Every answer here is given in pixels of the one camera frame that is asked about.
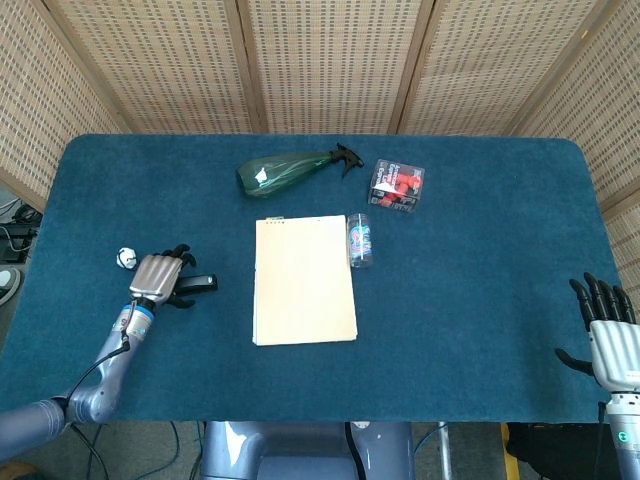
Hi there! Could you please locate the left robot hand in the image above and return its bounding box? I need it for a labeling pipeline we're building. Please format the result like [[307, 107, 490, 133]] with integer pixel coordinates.
[[128, 243, 198, 308]]

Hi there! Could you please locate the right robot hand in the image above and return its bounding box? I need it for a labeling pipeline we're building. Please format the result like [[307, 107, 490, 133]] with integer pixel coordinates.
[[554, 272, 640, 392]]

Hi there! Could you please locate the beige notepad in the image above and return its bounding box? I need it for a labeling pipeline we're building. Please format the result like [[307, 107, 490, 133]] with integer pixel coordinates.
[[251, 215, 360, 347]]

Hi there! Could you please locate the black bag on floor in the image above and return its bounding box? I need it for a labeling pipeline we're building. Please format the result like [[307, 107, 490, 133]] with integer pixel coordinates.
[[505, 422, 621, 480]]

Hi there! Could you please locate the blue table cloth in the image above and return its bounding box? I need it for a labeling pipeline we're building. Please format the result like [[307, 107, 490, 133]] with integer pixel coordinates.
[[0, 132, 625, 425]]

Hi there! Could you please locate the green spray bottle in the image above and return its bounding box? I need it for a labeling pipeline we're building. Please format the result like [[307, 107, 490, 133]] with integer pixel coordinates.
[[236, 142, 367, 199]]

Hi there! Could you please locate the metal table leg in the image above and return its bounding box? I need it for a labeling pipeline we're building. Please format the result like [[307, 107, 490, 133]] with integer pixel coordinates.
[[436, 421, 452, 480]]

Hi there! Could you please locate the clear plastic jar with label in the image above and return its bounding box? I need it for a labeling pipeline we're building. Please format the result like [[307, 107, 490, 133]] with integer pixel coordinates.
[[346, 212, 375, 269]]

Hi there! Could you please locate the grey robot torso base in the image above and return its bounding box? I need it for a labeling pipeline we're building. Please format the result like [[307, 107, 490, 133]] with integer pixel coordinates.
[[198, 420, 415, 480]]

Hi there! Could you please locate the clear box with red parts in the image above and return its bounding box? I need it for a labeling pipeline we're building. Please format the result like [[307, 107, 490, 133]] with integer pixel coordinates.
[[367, 158, 426, 215]]

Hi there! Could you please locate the woven bamboo folding screen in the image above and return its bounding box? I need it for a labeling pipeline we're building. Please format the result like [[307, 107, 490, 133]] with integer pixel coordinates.
[[0, 0, 640, 281]]

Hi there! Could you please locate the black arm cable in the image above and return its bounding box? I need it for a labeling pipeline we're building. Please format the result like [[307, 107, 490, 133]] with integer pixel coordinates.
[[64, 298, 140, 401]]

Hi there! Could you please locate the black floor equipment with cables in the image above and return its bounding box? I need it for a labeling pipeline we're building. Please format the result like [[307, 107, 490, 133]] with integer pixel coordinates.
[[0, 197, 43, 264]]

